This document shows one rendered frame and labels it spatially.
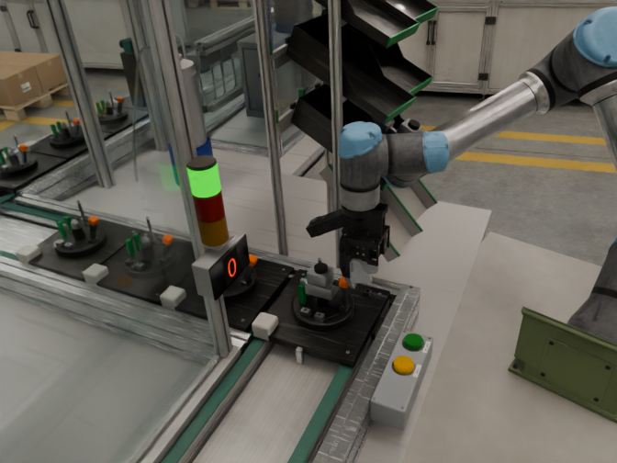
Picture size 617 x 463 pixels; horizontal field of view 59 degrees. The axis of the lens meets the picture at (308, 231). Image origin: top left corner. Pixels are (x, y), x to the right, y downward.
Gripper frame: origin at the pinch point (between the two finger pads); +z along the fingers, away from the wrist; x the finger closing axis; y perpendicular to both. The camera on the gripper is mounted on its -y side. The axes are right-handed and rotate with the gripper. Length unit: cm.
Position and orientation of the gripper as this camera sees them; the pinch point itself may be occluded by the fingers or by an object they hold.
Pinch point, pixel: (351, 282)
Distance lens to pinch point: 116.2
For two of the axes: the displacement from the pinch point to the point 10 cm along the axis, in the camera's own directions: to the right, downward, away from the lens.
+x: 4.3, -5.2, 7.4
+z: 0.5, 8.3, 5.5
